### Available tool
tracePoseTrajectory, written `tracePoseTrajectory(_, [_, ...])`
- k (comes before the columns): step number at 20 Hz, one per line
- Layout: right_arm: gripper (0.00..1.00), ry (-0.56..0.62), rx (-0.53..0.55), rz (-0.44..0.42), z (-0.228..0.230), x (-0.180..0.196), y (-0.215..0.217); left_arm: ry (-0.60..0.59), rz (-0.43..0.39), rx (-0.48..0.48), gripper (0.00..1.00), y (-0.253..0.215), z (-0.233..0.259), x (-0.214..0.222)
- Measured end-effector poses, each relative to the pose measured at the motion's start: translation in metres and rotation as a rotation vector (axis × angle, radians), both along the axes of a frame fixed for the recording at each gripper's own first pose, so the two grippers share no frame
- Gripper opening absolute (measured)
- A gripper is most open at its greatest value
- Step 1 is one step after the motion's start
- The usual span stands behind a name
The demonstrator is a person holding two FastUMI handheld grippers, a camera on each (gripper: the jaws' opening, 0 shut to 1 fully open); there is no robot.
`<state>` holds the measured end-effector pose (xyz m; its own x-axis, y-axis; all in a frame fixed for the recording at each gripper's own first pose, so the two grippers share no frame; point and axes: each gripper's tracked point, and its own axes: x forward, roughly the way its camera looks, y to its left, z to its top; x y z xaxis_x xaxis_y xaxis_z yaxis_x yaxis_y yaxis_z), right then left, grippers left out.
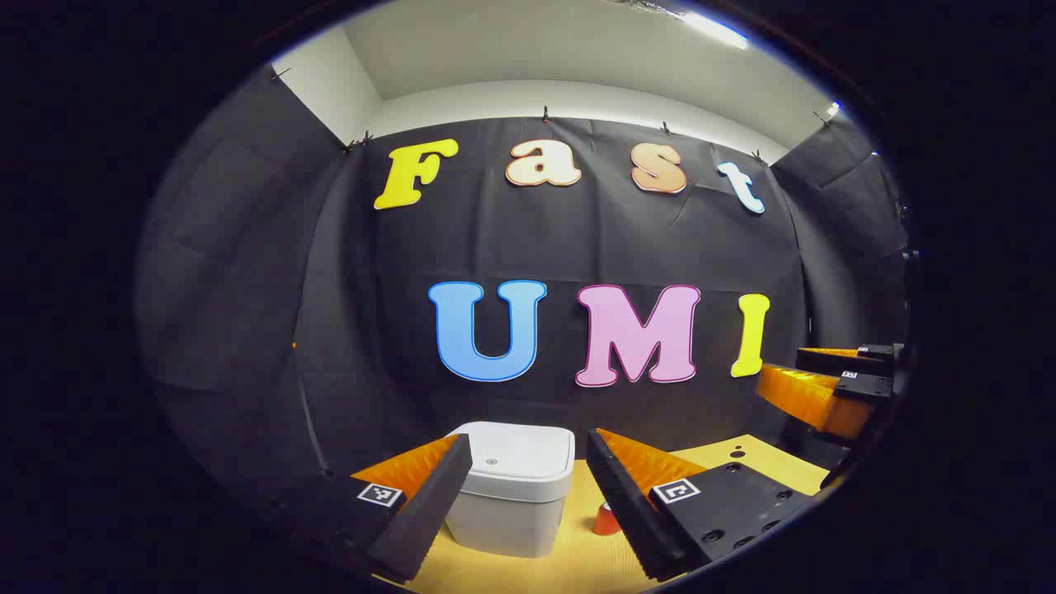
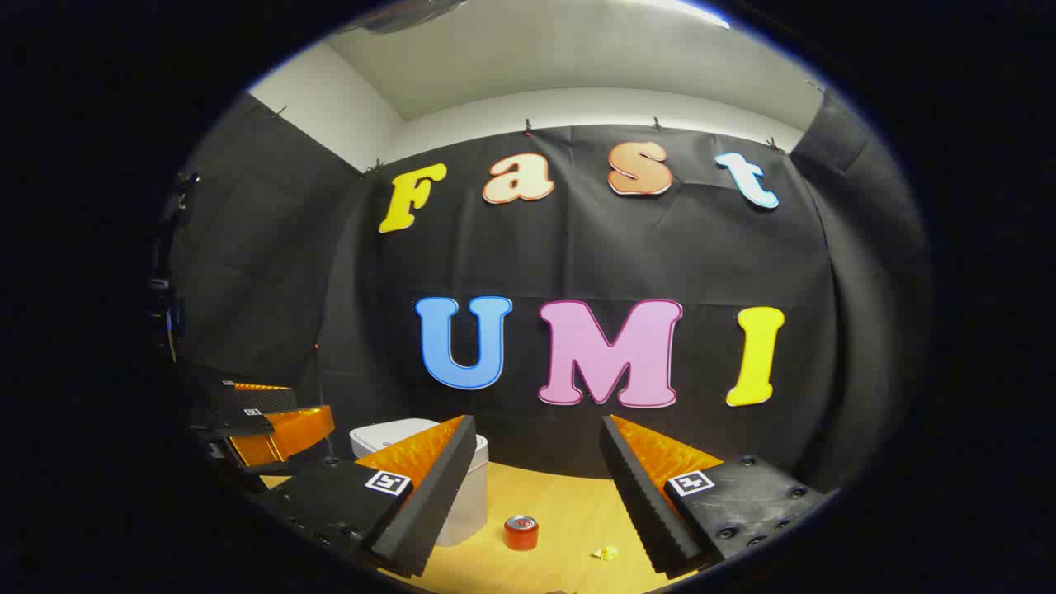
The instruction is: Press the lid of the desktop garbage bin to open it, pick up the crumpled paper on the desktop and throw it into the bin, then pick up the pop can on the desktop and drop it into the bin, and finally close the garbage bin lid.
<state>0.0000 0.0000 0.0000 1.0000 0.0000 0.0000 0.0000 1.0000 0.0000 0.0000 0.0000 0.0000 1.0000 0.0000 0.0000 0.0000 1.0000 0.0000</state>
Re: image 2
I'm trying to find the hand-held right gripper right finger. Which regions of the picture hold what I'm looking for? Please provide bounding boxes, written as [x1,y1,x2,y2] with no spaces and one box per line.
[599,414,827,578]

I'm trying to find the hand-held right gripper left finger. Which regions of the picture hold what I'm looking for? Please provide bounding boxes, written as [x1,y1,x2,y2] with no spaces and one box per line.
[250,415,478,578]

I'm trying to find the white desktop garbage bin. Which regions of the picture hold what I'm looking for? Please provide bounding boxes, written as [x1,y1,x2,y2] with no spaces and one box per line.
[350,418,489,548]

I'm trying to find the red pop can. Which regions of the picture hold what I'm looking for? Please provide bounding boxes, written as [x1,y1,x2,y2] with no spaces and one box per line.
[504,515,540,552]

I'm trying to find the wooden desktop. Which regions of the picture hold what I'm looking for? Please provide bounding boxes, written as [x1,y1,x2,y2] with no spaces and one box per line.
[260,460,710,594]

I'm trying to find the black backdrop cloth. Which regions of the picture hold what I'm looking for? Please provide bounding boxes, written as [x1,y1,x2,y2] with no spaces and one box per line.
[161,91,933,496]

